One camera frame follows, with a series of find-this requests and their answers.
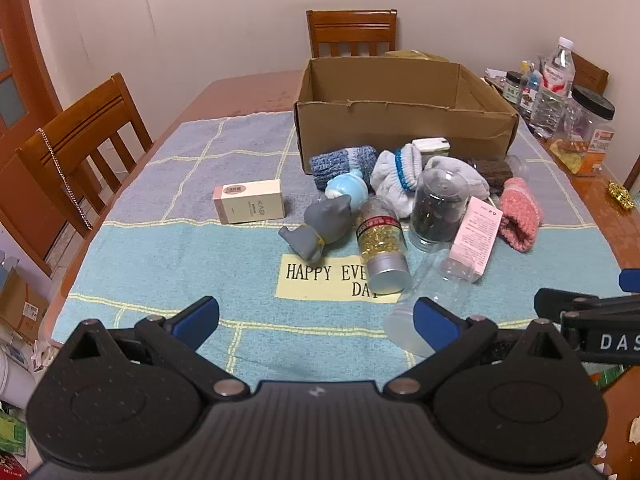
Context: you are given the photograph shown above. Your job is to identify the blue grey checked towel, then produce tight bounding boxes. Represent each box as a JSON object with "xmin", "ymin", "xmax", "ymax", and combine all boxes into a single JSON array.
[{"xmin": 52, "ymin": 110, "xmax": 626, "ymax": 376}]

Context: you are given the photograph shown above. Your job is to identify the gold ornament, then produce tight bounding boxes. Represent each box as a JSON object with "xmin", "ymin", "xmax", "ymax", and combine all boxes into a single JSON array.
[{"xmin": 606, "ymin": 180, "xmax": 636, "ymax": 211}]

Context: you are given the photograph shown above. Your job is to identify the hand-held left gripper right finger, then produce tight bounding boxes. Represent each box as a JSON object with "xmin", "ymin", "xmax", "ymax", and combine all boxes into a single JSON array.
[{"xmin": 382, "ymin": 297, "xmax": 581, "ymax": 401}]

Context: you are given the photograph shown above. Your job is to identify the beige package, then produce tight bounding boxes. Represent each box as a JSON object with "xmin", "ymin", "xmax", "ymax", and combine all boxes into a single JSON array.
[{"xmin": 382, "ymin": 49, "xmax": 451, "ymax": 63}]

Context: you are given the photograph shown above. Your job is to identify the capsule bottle silver cap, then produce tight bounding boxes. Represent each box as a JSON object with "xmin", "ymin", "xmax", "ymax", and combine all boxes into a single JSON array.
[{"xmin": 355, "ymin": 197, "xmax": 412, "ymax": 296}]

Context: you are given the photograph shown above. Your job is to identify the beige pink carton box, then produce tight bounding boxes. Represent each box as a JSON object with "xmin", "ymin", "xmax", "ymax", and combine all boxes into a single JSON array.
[{"xmin": 213, "ymin": 179, "xmax": 287, "ymax": 225}]

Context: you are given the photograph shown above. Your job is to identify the small jar red label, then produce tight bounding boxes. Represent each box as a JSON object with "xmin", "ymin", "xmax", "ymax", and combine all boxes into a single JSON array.
[{"xmin": 519, "ymin": 82, "xmax": 540, "ymax": 118}]

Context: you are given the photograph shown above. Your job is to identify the pink white carton box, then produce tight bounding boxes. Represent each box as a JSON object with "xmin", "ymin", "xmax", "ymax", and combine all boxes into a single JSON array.
[{"xmin": 447, "ymin": 196, "xmax": 503, "ymax": 283}]

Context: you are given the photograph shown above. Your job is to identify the grey toy animal figure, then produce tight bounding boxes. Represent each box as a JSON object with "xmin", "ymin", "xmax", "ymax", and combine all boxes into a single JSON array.
[{"xmin": 278, "ymin": 195, "xmax": 353, "ymax": 267}]

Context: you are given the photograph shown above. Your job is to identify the brown cardboard box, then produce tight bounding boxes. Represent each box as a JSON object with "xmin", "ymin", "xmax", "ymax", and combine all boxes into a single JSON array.
[{"xmin": 294, "ymin": 56, "xmax": 520, "ymax": 176}]

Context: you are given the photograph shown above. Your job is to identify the light blue toy bottle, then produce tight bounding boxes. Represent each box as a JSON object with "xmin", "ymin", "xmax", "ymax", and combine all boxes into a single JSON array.
[{"xmin": 325, "ymin": 169, "xmax": 370, "ymax": 211}]

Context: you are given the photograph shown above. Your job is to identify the blue marled knit sock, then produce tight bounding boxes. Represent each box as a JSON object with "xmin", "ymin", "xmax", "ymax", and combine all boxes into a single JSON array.
[{"xmin": 309, "ymin": 145, "xmax": 379, "ymax": 191}]

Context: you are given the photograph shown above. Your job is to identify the wooden door glass panes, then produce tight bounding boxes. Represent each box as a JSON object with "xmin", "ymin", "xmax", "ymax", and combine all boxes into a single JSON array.
[{"xmin": 0, "ymin": 0, "xmax": 63, "ymax": 136}]

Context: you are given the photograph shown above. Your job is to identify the white bucket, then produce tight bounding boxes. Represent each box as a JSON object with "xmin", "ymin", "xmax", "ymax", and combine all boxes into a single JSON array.
[{"xmin": 0, "ymin": 345, "xmax": 38, "ymax": 411}]

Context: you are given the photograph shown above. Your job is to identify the small cardboard box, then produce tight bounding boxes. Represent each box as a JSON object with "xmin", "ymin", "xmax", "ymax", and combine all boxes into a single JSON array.
[{"xmin": 0, "ymin": 265, "xmax": 51, "ymax": 343}]

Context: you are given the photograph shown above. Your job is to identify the wooden chair with chain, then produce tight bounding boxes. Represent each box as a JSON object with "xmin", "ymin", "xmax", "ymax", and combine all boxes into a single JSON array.
[{"xmin": 0, "ymin": 73, "xmax": 154, "ymax": 278}]

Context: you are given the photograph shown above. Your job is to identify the white papers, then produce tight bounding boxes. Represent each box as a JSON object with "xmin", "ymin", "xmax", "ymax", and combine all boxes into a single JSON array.
[{"xmin": 482, "ymin": 66, "xmax": 511, "ymax": 92}]

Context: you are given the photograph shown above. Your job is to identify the clear jar with black bands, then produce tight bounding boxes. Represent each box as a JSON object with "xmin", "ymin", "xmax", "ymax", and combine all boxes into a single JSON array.
[{"xmin": 409, "ymin": 167, "xmax": 476, "ymax": 253}]

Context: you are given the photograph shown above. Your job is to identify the white blue sock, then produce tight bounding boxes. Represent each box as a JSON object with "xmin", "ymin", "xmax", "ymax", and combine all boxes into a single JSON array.
[{"xmin": 371, "ymin": 142, "xmax": 426, "ymax": 218}]

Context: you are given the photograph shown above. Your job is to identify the green white tissue pack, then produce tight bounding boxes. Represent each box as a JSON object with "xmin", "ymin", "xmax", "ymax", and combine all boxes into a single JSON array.
[{"xmin": 412, "ymin": 138, "xmax": 452, "ymax": 161}]

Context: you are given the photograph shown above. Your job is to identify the silver bead chain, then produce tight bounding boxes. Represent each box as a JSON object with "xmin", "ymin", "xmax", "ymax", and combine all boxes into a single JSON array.
[{"xmin": 36, "ymin": 129, "xmax": 94, "ymax": 231}]

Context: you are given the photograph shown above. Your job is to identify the pink knit sock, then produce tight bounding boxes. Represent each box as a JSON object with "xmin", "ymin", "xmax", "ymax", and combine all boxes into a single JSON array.
[{"xmin": 499, "ymin": 177, "xmax": 544, "ymax": 252}]

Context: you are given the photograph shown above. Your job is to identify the clear water bottle red label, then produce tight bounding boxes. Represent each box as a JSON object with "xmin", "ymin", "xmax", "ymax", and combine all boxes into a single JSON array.
[{"xmin": 529, "ymin": 36, "xmax": 575, "ymax": 138}]

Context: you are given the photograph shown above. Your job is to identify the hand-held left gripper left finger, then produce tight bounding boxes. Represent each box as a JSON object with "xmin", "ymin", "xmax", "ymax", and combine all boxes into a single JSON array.
[{"xmin": 60, "ymin": 296, "xmax": 251, "ymax": 401}]

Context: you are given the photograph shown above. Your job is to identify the large plastic jar black lid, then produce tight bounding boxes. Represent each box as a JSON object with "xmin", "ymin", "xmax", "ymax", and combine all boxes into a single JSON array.
[{"xmin": 550, "ymin": 85, "xmax": 616, "ymax": 176}]

